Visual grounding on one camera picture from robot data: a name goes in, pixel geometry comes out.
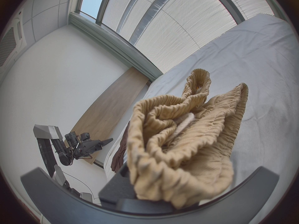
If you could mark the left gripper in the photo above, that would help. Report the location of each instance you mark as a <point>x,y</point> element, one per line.
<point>90,147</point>

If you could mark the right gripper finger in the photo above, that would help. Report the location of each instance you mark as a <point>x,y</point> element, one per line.
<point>116,188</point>

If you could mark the tan shorts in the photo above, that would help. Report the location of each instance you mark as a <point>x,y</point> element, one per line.
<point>186,153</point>

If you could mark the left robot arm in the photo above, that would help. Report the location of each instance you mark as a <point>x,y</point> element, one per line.
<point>64,155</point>

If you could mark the bed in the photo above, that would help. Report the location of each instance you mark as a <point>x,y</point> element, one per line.
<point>233,62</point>

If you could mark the brown waffle-knit top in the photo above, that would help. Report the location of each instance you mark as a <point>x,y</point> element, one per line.
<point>119,153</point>

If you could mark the grey-green curtain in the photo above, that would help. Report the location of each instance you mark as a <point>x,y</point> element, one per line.
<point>112,38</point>

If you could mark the white ceiling air conditioner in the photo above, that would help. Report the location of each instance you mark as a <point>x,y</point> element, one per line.
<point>11,41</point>

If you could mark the window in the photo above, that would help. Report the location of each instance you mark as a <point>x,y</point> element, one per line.
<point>186,20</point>

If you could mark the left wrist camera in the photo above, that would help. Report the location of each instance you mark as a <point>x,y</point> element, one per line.
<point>85,136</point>

